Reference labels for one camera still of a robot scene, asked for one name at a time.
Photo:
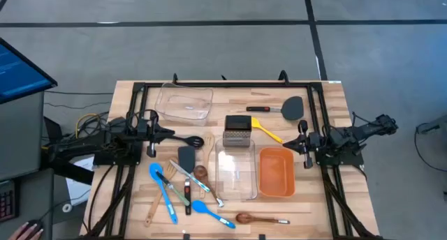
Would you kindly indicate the black slotted spoon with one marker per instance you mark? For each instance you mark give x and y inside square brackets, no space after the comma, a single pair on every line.
[195,141]

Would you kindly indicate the person's hand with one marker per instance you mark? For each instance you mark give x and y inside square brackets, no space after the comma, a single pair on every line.
[24,234]

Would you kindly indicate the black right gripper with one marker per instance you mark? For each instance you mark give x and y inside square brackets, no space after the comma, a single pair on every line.
[307,142]

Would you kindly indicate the small blue silicone spoon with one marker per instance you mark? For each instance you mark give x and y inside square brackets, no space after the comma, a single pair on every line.
[199,206]

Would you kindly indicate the black round turner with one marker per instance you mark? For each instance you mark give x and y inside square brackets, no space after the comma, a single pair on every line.
[292,108]

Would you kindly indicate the narrow wooden slotted spatula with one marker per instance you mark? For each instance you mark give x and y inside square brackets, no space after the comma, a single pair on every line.
[208,142]

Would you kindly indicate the large blue silicone spoon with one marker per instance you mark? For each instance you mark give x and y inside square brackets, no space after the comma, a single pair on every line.
[155,172]

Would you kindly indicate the steel box grater black top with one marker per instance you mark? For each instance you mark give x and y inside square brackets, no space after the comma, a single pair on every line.
[237,123]

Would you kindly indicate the black computer mouse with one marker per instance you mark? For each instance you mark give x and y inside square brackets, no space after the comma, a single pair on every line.
[35,222]

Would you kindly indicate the dark grey desk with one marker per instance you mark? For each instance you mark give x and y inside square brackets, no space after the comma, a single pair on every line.
[38,198]

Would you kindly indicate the yellow silicone spatula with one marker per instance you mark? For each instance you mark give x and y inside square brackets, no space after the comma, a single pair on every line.
[256,123]

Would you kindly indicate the wide wooden slotted turner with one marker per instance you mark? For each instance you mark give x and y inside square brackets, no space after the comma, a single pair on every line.
[151,215]

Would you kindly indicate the black aluminium table frame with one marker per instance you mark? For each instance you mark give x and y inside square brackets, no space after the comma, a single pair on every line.
[227,84]

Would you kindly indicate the white tape roll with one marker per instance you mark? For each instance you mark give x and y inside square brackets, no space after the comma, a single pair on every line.
[63,208]

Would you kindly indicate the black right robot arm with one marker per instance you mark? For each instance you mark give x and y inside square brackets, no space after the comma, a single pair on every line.
[349,135]

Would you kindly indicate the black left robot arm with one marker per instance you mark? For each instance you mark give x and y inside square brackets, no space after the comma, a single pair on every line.
[91,142]

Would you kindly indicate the black keyboard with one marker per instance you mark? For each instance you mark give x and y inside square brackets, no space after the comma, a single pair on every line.
[7,203]

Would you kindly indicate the orange plastic bin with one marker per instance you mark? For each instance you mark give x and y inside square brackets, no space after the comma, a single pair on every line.
[276,172]

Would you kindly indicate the wide clear plastic bin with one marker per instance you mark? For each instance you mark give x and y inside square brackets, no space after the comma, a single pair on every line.
[183,104]

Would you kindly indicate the tall clear plastic bin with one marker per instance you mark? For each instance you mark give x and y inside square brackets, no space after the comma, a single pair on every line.
[235,170]

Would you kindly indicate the white paper sheet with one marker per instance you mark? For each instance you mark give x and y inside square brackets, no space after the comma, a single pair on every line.
[78,191]

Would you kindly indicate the computer monitor blue screen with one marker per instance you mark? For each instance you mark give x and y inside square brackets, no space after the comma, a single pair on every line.
[21,72]

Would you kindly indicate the grey square turner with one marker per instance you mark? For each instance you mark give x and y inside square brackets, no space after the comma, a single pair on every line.
[186,158]

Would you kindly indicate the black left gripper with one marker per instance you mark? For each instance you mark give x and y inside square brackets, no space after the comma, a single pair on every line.
[152,132]

